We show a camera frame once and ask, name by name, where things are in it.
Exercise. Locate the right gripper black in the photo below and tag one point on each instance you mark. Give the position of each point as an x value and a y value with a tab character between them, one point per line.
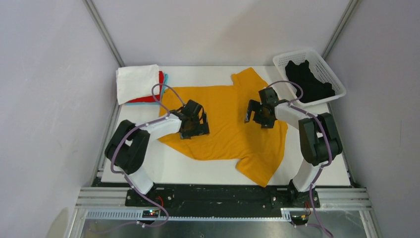
254	105

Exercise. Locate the folded white t shirt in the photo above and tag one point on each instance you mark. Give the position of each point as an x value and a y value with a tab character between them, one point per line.
134	82

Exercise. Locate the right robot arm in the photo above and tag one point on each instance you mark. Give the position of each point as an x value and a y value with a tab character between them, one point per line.
320	142

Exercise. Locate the yellow t shirt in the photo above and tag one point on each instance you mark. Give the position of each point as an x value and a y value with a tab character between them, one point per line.
259	150

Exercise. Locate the white plastic basket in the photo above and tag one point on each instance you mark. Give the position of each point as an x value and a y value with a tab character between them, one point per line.
318	67

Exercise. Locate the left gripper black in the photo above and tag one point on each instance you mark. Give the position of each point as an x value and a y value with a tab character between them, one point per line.
201	129

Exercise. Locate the controller board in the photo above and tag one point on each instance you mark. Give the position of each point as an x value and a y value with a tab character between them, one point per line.
299	220
150	214

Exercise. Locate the folded light blue t shirt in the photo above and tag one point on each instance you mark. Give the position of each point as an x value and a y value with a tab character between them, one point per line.
163	77

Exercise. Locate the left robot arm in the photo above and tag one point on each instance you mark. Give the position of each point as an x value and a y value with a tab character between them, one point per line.
128	146

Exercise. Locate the folded red t shirt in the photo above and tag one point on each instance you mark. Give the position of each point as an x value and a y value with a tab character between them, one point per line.
152	93

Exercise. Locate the left controller board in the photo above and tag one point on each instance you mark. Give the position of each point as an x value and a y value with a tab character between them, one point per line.
150	214

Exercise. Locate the black t shirt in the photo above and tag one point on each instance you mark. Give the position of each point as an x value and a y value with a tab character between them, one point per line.
313	89

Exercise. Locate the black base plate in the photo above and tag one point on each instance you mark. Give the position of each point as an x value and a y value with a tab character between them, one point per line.
223	201

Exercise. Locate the right controller board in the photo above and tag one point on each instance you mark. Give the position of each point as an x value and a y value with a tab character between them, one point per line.
299	220

